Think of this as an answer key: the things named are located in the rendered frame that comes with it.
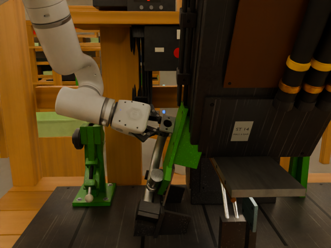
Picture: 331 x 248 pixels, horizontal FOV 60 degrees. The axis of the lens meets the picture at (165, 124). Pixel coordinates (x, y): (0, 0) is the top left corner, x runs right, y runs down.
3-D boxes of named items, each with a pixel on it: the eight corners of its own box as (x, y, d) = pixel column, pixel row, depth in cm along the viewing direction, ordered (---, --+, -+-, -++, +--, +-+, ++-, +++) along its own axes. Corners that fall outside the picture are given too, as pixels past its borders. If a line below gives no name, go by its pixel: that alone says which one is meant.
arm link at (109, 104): (99, 116, 79) (110, 119, 79) (108, 91, 83) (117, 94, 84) (98, 131, 86) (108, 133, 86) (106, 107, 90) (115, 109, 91)
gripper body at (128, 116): (106, 120, 79) (145, 131, 80) (115, 92, 84) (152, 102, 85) (105, 133, 85) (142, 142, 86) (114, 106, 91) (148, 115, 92)
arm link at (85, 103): (106, 110, 91) (98, 130, 84) (64, 100, 90) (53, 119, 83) (109, 90, 86) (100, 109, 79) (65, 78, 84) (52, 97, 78)
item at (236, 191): (304, 201, 61) (306, 188, 61) (230, 202, 61) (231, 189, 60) (248, 145, 99) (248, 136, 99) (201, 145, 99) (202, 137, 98)
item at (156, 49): (194, 71, 98) (195, 24, 94) (144, 71, 97) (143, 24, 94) (190, 69, 110) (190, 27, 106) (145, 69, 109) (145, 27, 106)
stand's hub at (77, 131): (80, 152, 97) (78, 131, 95) (71, 152, 97) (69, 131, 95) (85, 145, 104) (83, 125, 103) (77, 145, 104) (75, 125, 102)
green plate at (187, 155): (192, 187, 79) (215, 115, 75) (163, 180, 78) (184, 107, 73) (187, 170, 90) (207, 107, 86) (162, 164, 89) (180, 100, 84)
